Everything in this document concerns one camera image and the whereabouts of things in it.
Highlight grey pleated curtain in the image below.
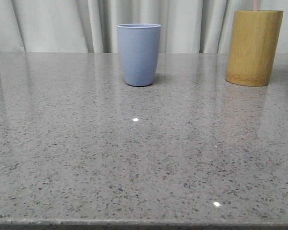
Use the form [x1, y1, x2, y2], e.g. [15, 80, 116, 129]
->
[0, 0, 288, 54]

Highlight blue plastic cup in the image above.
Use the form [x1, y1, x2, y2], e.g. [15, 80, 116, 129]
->
[117, 23, 161, 87]

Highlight bamboo cylinder holder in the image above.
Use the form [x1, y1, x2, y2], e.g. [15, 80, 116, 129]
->
[226, 10, 283, 86]

